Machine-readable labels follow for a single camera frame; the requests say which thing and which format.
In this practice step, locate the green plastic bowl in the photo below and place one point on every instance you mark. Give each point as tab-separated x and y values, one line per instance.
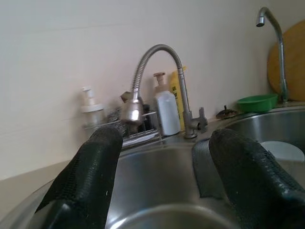
257	103

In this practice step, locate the white ceramic bowl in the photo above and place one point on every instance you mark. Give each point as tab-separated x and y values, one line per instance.
283	151

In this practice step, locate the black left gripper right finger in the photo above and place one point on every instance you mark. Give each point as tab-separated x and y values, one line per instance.
257	186

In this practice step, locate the stainless steel double sink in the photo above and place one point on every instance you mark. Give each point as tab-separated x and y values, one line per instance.
152	171

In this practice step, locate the steel wool scourer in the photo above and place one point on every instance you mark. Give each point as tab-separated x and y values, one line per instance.
114	117

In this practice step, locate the clear pump dispenser bottle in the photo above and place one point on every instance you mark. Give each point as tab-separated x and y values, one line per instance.
91	112

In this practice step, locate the white pump bottle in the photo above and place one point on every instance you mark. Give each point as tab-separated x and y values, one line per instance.
168	114

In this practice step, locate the yellow detergent bottle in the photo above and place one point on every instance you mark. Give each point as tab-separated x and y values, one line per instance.
174	83

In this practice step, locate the black sink strainer plug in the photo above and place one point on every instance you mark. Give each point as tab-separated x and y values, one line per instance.
226	114

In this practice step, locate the round wooden cutting board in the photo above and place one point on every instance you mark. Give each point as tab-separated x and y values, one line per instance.
295	71

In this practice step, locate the grey cloth strip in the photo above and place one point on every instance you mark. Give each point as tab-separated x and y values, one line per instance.
202	171

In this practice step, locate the slim curved steel faucet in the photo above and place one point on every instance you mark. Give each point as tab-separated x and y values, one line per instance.
281	59

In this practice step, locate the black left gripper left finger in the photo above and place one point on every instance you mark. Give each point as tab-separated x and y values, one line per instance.
90	171

